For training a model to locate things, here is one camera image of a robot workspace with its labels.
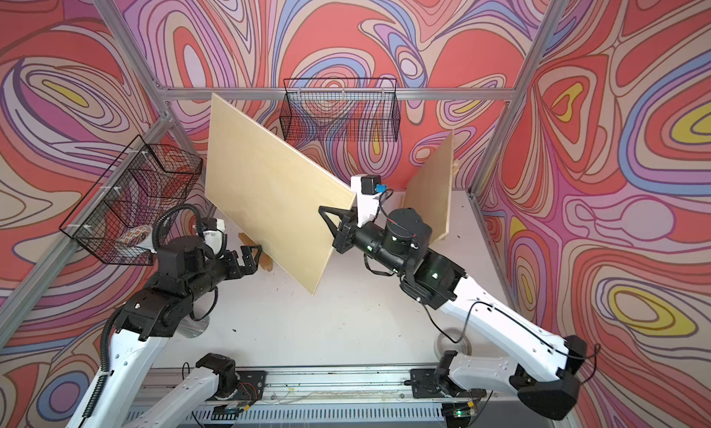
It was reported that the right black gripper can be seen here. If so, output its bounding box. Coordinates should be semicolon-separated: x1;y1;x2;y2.
318;202;408;276

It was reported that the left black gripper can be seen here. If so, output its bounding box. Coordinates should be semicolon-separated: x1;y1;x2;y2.
184;242;262;306

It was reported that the wooden easel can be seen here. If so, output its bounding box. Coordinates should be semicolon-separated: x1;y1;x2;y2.
238;233;274;272

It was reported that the plywood board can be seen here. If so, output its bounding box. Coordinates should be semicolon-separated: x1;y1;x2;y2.
205;94;356;294
403;132;455;244

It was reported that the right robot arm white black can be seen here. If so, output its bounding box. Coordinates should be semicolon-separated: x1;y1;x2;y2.
318;206;599;421

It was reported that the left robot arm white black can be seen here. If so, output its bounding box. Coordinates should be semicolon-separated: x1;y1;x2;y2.
68;204;264;427

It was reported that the silver cup of pencils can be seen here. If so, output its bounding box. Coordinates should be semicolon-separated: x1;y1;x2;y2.
176;315;210;339

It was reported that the clear tape roll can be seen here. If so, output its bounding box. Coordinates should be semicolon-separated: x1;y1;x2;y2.
433;328;472;359

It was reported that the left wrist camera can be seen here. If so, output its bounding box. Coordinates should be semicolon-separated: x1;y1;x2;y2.
200;217;227;255

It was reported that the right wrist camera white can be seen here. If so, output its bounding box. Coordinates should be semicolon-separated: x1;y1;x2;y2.
350;175;387;227

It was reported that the back black wire basket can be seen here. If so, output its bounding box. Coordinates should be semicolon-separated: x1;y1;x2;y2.
280;76;401;144

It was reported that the black wire basket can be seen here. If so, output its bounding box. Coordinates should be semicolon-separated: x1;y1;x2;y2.
59;136;203;266
280;76;401;144

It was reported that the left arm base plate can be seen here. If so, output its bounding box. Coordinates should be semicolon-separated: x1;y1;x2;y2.
207;370;267;403

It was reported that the left black wire basket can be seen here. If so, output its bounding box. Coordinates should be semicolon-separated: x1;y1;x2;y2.
59;136;203;266

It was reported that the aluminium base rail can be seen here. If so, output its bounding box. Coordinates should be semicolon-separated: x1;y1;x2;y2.
110;363;573;428

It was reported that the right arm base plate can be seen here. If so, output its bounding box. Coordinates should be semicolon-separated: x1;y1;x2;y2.
404;368;487;400

